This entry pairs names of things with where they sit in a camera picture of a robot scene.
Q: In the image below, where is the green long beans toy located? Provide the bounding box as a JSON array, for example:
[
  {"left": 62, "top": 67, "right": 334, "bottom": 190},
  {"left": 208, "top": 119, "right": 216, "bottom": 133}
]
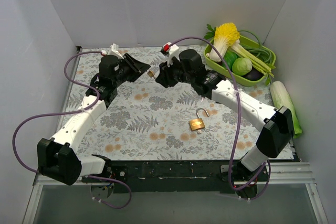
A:
[{"left": 239, "top": 30, "right": 272, "bottom": 63}]

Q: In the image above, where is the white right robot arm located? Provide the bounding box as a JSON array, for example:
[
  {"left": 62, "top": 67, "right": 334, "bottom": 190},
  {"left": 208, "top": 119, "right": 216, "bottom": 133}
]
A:
[{"left": 156, "top": 48, "right": 294, "bottom": 181}]

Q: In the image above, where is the green napa cabbage toy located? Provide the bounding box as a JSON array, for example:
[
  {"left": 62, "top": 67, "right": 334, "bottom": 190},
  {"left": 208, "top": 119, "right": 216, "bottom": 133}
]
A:
[{"left": 270, "top": 81, "right": 303, "bottom": 139}]

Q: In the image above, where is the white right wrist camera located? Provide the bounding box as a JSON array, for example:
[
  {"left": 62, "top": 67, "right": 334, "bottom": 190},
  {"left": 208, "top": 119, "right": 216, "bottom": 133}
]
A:
[{"left": 161, "top": 42, "right": 179, "bottom": 67}]

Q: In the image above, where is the yellow napa cabbage toy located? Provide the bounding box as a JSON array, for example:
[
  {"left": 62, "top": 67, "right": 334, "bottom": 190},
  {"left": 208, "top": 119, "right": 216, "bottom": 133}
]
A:
[{"left": 207, "top": 23, "right": 240, "bottom": 62}]

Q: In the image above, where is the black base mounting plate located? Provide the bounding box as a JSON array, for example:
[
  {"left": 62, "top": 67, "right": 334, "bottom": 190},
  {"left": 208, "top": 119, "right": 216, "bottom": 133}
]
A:
[{"left": 81, "top": 159, "right": 271, "bottom": 195}]

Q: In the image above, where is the pale celery stalks toy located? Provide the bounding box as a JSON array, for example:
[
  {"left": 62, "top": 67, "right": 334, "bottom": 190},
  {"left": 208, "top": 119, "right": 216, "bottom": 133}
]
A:
[{"left": 229, "top": 42, "right": 275, "bottom": 77}]

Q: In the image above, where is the green parsley leaf toy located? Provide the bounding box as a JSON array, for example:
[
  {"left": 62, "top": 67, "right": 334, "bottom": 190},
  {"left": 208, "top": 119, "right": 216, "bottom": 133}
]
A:
[{"left": 203, "top": 24, "right": 216, "bottom": 40}]

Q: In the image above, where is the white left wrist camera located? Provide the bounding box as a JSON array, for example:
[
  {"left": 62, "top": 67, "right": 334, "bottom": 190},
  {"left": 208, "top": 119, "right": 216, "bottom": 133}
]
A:
[{"left": 100, "top": 43, "right": 124, "bottom": 59}]

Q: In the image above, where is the purple eggplant toy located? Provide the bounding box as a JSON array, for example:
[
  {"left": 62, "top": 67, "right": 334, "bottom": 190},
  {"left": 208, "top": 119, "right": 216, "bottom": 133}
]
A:
[{"left": 243, "top": 68, "right": 264, "bottom": 81}]

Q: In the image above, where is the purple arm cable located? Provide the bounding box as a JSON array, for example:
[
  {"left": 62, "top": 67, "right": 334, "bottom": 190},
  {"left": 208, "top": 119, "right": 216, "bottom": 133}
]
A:
[
  {"left": 170, "top": 36, "right": 272, "bottom": 200},
  {"left": 12, "top": 50, "right": 132, "bottom": 209}
]

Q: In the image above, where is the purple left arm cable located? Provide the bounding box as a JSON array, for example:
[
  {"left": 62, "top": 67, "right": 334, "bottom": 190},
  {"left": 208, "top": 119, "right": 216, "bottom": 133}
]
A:
[{"left": 12, "top": 50, "right": 132, "bottom": 209}]

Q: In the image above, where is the large brass padlock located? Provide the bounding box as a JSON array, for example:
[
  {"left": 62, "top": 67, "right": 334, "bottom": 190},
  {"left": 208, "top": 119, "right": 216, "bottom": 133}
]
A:
[{"left": 188, "top": 107, "right": 209, "bottom": 131}]

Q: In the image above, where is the dark green vegetable toy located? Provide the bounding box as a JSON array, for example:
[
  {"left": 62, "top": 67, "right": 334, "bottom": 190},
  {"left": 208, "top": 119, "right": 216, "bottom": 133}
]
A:
[{"left": 222, "top": 50, "right": 238, "bottom": 70}]

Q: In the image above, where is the small brass padlock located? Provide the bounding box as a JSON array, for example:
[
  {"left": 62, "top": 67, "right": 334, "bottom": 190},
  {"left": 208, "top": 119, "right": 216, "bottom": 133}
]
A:
[{"left": 147, "top": 70, "right": 155, "bottom": 78}]

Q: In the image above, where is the round green cabbage toy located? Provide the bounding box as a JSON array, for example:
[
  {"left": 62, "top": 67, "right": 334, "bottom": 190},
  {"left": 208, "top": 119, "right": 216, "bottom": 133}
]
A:
[{"left": 232, "top": 58, "right": 253, "bottom": 76}]

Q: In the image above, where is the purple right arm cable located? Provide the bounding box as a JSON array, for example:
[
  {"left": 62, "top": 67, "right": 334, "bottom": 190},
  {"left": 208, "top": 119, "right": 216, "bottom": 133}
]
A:
[{"left": 170, "top": 36, "right": 272, "bottom": 200}]

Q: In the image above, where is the floral patterned table mat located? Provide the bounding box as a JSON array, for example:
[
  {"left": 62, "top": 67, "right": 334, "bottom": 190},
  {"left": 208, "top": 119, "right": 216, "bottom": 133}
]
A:
[{"left": 52, "top": 45, "right": 295, "bottom": 161}]

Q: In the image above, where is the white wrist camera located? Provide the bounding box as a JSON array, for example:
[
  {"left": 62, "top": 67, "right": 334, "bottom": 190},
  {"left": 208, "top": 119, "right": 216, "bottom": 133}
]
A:
[
  {"left": 161, "top": 42, "right": 179, "bottom": 67},
  {"left": 100, "top": 43, "right": 124, "bottom": 59}
]

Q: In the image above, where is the aluminium frame rail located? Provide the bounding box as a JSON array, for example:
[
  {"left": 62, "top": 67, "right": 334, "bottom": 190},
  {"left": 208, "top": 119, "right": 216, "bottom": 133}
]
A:
[{"left": 22, "top": 162, "right": 329, "bottom": 224}]

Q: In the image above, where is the green plastic basket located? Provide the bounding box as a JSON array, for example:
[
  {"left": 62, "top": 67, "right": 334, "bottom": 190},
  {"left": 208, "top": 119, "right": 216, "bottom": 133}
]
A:
[{"left": 204, "top": 36, "right": 276, "bottom": 87}]

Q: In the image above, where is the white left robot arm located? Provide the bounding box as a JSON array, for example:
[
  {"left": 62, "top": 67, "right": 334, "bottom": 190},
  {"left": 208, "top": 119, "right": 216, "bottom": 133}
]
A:
[{"left": 37, "top": 53, "right": 151, "bottom": 185}]

